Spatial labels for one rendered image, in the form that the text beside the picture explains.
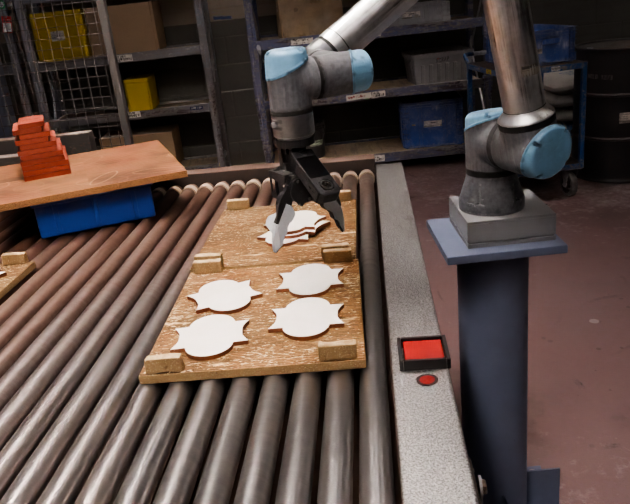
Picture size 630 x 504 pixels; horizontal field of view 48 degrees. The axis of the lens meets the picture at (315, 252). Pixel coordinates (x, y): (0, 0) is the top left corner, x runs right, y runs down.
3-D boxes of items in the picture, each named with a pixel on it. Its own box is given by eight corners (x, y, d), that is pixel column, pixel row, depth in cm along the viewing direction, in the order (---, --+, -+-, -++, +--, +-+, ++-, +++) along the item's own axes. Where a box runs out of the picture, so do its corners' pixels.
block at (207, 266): (224, 269, 145) (222, 257, 144) (223, 273, 143) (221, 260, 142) (195, 271, 145) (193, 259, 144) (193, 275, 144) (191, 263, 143)
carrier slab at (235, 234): (356, 204, 183) (356, 198, 182) (356, 264, 145) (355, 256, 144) (225, 214, 186) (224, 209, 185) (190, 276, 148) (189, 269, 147)
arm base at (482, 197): (513, 193, 173) (514, 154, 169) (533, 212, 159) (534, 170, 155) (453, 199, 173) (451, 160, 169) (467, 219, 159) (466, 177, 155)
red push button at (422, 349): (440, 346, 111) (440, 338, 110) (445, 366, 105) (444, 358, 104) (402, 348, 111) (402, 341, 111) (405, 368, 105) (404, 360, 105)
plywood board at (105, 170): (158, 145, 231) (157, 139, 230) (188, 176, 187) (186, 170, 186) (-3, 173, 216) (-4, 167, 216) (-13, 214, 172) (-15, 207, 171)
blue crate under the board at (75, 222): (143, 191, 218) (137, 159, 214) (158, 216, 190) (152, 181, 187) (38, 210, 208) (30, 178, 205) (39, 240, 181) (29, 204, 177)
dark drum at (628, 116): (636, 157, 526) (643, 35, 495) (676, 177, 471) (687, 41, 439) (557, 165, 527) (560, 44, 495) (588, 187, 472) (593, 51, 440)
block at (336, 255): (353, 258, 143) (351, 246, 142) (353, 262, 142) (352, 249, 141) (324, 261, 144) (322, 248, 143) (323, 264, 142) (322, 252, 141)
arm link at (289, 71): (318, 45, 118) (271, 52, 115) (324, 110, 122) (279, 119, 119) (299, 44, 125) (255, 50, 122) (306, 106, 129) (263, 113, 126)
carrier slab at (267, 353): (359, 265, 144) (358, 258, 143) (366, 368, 106) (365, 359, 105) (191, 279, 146) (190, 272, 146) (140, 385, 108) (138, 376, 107)
